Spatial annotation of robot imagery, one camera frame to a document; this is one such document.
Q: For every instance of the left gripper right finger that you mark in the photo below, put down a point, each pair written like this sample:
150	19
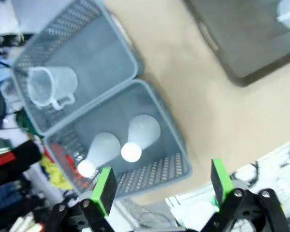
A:
222	183

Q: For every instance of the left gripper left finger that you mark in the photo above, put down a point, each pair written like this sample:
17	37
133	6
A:
104	191

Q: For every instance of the white plastic flask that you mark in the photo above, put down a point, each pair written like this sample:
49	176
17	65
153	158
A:
104	147
142	130

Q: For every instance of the yellow cloth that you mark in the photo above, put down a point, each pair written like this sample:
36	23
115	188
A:
54	171

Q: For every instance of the black cylindrical object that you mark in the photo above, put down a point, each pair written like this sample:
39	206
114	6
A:
26	154

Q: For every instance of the grey mesh basket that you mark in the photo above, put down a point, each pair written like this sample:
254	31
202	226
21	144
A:
125	101
99	48

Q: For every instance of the clear plastic measuring cup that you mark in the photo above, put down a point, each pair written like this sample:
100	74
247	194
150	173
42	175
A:
62	79

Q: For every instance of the dark grey plastic tray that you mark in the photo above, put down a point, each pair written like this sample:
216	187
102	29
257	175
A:
251	43

